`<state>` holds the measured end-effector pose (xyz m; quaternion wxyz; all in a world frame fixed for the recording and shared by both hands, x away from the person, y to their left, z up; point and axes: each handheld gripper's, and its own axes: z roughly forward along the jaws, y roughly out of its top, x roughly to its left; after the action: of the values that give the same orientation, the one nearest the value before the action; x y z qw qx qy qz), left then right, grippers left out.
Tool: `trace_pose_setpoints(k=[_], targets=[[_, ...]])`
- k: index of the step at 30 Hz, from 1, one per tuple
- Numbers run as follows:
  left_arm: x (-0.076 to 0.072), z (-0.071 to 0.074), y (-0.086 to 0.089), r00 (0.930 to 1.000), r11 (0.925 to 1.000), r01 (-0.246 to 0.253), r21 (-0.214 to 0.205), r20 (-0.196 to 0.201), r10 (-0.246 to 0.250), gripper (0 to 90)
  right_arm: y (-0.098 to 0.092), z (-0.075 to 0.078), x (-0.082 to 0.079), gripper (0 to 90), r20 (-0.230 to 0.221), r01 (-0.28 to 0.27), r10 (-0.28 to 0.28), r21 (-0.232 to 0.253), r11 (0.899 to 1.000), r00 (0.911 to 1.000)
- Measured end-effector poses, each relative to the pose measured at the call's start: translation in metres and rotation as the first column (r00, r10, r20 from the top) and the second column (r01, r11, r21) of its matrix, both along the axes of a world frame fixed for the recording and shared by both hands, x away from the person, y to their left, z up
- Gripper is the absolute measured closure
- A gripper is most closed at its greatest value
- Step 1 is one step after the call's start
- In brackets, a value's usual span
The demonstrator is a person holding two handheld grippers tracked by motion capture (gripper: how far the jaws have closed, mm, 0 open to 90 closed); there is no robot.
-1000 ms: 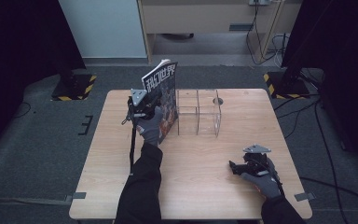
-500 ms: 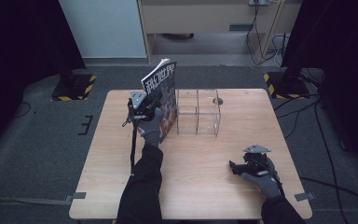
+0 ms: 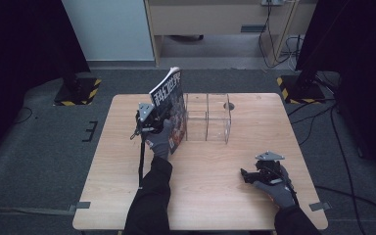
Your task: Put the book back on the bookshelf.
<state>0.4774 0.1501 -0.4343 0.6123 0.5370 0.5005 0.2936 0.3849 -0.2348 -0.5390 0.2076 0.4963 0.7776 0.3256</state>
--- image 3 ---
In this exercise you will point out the white board panel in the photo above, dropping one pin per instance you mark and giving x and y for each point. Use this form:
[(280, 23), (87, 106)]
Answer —
[(107, 29)]

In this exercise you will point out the grey power strip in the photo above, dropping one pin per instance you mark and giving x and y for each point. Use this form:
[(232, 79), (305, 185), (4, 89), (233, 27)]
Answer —
[(272, 2)]

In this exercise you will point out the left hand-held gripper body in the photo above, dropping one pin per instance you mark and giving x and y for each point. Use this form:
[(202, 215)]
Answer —
[(150, 119)]

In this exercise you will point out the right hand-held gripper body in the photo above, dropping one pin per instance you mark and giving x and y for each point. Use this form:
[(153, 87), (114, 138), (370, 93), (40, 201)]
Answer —
[(271, 169)]

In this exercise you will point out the person's left hand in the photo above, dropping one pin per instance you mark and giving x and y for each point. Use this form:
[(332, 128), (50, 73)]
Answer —
[(161, 140)]

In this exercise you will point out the light wooden desk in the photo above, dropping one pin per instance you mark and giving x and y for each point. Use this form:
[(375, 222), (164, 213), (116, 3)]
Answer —
[(215, 19)]

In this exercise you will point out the dark illustrated magazine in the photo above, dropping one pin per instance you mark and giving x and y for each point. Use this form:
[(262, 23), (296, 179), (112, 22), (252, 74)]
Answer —
[(173, 104)]

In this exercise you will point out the person's right hand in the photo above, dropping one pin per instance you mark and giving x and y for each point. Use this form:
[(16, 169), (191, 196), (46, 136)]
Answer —
[(280, 194)]

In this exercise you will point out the stand base with striped tape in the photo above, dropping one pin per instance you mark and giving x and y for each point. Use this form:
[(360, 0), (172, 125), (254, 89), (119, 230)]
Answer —
[(77, 92), (302, 89)]

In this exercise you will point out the grey tape piece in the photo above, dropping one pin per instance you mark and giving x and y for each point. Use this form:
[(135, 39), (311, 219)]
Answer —
[(319, 206), (83, 205)]

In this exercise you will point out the clear acrylic file rack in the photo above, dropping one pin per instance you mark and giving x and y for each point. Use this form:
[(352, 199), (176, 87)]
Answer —
[(209, 119)]

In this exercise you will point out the black curtain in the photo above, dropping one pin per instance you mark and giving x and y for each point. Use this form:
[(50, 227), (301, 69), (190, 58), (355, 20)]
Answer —
[(359, 49), (19, 58)]

